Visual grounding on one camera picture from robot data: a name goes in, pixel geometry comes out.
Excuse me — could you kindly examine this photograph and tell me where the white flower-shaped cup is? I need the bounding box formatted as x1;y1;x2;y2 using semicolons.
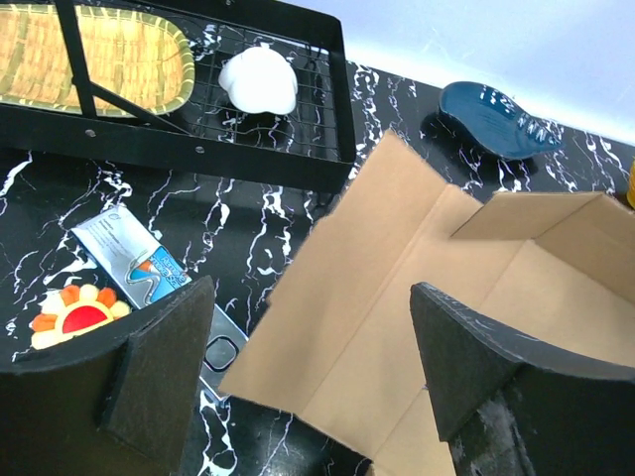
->
218;44;299;115

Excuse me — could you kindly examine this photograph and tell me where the dark blue leaf dish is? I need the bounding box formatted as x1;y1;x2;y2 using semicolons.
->
438;81;563;161

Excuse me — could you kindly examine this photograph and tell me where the brown cardboard box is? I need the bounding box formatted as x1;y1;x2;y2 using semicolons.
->
221;132;634;475

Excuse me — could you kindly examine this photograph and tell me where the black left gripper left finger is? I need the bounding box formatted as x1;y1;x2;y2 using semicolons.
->
1;277;214;475

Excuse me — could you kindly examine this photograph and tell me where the blue white small carton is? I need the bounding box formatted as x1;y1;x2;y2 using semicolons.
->
71;205;191;309

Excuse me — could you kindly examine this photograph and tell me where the black wire dish rack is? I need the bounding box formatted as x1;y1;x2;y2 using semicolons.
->
1;1;355;193

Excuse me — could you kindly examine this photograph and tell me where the woven bamboo tray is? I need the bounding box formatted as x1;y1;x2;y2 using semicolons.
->
1;3;195;115

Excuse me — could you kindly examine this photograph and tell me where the orange round bowl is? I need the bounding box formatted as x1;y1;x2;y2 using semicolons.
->
626;161;635;208

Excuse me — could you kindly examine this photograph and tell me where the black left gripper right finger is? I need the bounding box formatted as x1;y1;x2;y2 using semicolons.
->
410;283;634;475

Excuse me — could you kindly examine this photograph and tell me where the orange flower toy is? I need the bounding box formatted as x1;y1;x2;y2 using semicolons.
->
30;284;131;350

